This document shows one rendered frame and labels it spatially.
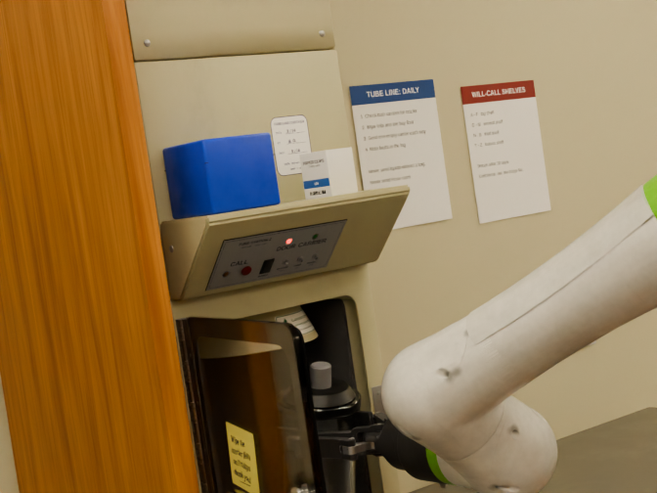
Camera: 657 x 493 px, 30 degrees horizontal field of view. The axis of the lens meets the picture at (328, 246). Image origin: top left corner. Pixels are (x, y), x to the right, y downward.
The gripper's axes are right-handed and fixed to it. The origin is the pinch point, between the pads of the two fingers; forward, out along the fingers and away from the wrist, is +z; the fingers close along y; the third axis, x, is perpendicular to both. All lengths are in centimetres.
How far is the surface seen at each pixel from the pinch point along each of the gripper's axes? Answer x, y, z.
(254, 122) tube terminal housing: -41.8, 2.4, 1.9
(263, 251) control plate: -25.1, 8.7, -5.1
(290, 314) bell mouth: -15.5, -1.0, 5.0
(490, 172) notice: -30, -82, 45
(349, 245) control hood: -23.9, -6.0, -3.7
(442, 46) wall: -56, -73, 45
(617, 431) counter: 26, -96, 34
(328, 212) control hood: -28.7, 0.4, -8.6
